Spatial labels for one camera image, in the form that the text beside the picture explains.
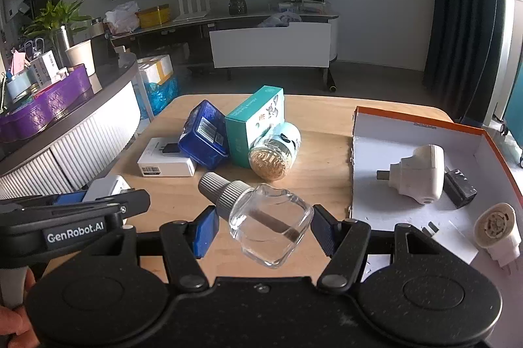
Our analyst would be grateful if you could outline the purple round tin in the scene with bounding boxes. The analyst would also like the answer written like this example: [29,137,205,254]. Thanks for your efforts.
[0,64,91,144]

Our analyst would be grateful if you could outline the black charger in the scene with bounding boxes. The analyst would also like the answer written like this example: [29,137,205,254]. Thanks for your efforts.
[443,167,478,209]

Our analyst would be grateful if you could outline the clear toothpick jar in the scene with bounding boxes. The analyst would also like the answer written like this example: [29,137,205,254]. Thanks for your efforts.
[248,122,302,181]

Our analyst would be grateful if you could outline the teal cardboard box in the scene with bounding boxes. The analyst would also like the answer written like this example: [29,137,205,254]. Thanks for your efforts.
[225,85,285,169]

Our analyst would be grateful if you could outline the white television console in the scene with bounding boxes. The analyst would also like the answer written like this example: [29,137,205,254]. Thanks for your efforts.
[108,10,340,87]

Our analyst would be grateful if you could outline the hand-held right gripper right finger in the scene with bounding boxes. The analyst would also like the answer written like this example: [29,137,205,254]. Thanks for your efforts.
[312,204,444,290]

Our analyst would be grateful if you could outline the clear plastic boxes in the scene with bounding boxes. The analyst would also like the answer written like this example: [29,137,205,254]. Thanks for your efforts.
[278,0,328,14]

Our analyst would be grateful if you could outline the dark blue curtain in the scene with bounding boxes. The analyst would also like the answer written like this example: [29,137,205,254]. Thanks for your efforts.
[421,0,511,124]

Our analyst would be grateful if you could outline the clear glass bottle grey cap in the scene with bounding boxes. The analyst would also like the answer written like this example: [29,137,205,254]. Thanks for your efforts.
[198,172,315,269]

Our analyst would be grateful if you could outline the orange cardboard box white inside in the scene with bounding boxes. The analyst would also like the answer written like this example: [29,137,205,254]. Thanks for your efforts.
[348,106,523,275]

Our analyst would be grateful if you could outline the white router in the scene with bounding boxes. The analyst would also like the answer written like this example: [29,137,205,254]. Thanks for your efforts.
[172,0,211,22]

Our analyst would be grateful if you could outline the blue and white plastic bag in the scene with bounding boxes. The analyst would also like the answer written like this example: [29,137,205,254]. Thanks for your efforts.
[258,12,303,27]

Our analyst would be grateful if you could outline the round counter white ribbed front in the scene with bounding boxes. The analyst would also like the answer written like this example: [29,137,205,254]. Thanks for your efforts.
[0,53,154,201]

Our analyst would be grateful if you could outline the round white plug adapter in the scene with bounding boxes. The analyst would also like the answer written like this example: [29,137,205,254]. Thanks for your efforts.
[474,203,523,275]

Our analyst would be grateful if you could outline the small white packet box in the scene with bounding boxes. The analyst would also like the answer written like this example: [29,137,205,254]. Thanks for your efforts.
[30,50,58,85]

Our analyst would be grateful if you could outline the white paper cup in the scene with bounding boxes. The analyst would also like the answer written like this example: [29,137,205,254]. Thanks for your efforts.
[65,40,96,77]

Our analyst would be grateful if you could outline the yellow tin box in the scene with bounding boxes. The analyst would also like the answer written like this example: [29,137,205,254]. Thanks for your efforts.
[137,4,171,27]

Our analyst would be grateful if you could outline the white box black print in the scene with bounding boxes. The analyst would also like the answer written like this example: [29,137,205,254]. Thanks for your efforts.
[137,137,197,178]

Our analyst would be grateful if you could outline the yellow and white carton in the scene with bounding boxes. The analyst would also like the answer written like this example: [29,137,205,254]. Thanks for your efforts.
[137,54,174,85]

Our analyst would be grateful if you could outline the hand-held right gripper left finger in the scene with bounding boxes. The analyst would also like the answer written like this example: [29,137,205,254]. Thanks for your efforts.
[82,205,220,291]

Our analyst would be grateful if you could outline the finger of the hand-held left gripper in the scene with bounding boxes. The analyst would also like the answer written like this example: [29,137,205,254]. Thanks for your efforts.
[0,190,88,212]
[82,189,150,218]

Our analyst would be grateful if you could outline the person's left hand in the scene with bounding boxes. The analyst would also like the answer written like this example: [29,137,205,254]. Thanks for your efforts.
[0,268,39,348]

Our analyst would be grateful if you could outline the green plant in metal vase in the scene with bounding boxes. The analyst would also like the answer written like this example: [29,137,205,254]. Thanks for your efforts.
[22,0,93,66]

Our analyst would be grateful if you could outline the blue plastic box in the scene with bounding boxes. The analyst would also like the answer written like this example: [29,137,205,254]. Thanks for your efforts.
[178,100,229,170]

